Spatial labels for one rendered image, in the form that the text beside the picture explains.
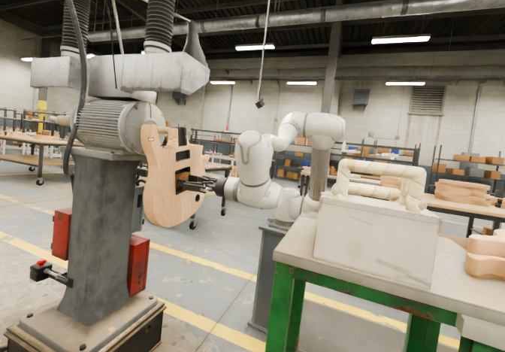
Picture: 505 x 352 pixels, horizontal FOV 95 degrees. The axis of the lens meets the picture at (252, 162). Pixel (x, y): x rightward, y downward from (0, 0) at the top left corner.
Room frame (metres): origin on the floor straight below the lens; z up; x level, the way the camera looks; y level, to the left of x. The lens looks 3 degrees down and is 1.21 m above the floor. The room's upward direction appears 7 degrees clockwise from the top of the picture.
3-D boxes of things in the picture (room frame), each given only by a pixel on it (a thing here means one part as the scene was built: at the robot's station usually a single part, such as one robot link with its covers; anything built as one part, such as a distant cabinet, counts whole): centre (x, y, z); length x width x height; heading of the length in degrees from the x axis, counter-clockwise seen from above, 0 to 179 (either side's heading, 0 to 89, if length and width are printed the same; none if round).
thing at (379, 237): (0.64, -0.35, 1.02); 0.27 x 0.15 x 0.17; 68
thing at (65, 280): (1.13, 0.94, 0.46); 0.25 x 0.07 x 0.08; 69
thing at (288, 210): (1.60, -0.29, 0.87); 0.18 x 0.16 x 0.22; 70
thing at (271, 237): (1.60, -0.28, 0.35); 0.28 x 0.28 x 0.70; 62
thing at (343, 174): (0.63, -0.25, 1.15); 0.03 x 0.03 x 0.09
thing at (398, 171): (0.60, -0.33, 1.20); 0.20 x 0.03 x 0.03; 67
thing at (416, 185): (0.57, -0.41, 1.15); 0.03 x 0.03 x 0.09
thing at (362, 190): (0.75, -0.39, 1.12); 0.20 x 0.03 x 0.03; 67
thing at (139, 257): (1.33, 0.68, 0.49); 0.25 x 0.12 x 0.37; 69
